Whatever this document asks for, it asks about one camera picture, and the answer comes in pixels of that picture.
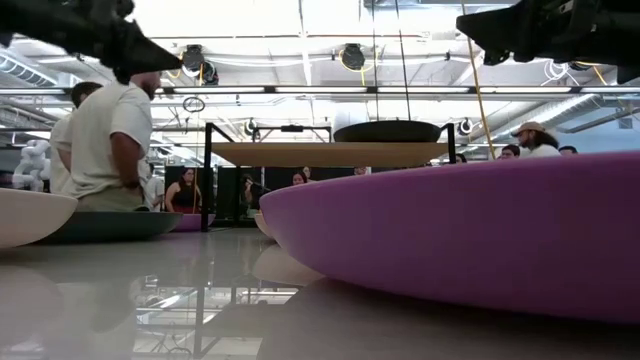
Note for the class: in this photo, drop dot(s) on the black bowl on rack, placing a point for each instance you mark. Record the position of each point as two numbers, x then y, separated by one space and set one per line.
387 132

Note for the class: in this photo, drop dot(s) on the purple plate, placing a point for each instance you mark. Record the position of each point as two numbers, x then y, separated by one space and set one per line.
450 230
190 223

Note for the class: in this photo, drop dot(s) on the white bowl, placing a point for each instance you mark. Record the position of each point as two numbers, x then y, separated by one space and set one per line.
30 215

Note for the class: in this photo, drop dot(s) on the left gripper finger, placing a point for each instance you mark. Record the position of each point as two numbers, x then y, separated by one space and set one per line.
140 42
145 62

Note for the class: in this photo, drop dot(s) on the long ceiling light bar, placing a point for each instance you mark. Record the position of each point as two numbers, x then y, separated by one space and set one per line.
320 90

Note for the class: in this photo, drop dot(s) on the white robot figure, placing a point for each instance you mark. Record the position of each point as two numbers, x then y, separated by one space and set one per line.
32 165

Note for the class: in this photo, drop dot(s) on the person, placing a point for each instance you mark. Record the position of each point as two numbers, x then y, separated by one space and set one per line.
248 192
510 151
460 158
307 171
568 149
361 171
299 178
59 145
105 140
185 195
156 192
537 142

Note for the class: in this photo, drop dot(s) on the wooden shelf with black frame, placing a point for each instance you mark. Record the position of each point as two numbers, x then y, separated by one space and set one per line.
325 154

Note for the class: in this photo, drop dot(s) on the dark green plate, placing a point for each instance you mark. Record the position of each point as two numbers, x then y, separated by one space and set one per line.
115 226

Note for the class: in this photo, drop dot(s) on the black metal rig frame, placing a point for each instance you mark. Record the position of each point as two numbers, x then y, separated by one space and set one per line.
292 128

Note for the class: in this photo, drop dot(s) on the salmon pink plate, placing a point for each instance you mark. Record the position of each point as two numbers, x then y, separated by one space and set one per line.
262 225

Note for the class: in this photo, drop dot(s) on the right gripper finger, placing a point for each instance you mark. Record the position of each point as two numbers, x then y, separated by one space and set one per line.
500 39
500 17

